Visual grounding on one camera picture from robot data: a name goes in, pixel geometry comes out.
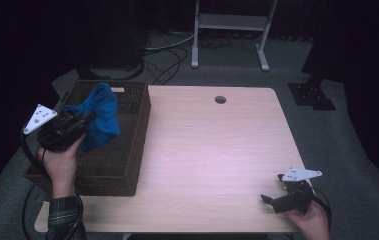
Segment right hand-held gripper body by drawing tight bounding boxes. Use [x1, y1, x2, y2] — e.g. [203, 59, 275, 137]
[271, 166, 323, 215]

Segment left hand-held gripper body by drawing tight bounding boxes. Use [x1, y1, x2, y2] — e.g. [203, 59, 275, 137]
[22, 104, 90, 153]

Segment blue t-shirt with white print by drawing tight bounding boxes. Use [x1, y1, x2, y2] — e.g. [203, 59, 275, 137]
[62, 82, 122, 154]

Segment brown wicker basket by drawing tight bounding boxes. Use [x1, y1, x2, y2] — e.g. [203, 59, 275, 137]
[23, 79, 152, 197]

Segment person's right hand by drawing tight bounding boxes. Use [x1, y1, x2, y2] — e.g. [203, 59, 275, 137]
[283, 201, 333, 240]

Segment person's left hand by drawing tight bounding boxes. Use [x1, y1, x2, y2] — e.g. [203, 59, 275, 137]
[37, 134, 85, 198]

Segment dark round stand base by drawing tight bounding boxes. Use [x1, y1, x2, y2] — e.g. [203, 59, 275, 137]
[76, 58, 147, 81]

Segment black tape piece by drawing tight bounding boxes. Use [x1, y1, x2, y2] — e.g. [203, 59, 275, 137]
[36, 193, 55, 205]

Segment white metal stand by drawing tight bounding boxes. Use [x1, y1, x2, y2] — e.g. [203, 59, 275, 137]
[191, 0, 279, 72]

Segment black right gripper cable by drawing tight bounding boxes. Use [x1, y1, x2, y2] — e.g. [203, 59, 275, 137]
[310, 189, 333, 231]

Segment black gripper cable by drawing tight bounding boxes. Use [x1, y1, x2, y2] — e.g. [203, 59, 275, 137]
[20, 131, 85, 240]
[310, 189, 333, 231]

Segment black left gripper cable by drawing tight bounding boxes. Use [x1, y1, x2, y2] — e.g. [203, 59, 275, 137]
[20, 131, 85, 240]

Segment black stand base plate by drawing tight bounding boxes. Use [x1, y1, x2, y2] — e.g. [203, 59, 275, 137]
[287, 82, 338, 112]

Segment black cable under table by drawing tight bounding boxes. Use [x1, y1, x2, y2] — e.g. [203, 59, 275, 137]
[21, 184, 37, 240]

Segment black floor cables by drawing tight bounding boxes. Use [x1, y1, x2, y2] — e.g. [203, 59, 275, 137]
[141, 34, 232, 86]

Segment white floor cable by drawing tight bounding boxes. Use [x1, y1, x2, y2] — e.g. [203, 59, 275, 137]
[143, 33, 195, 52]

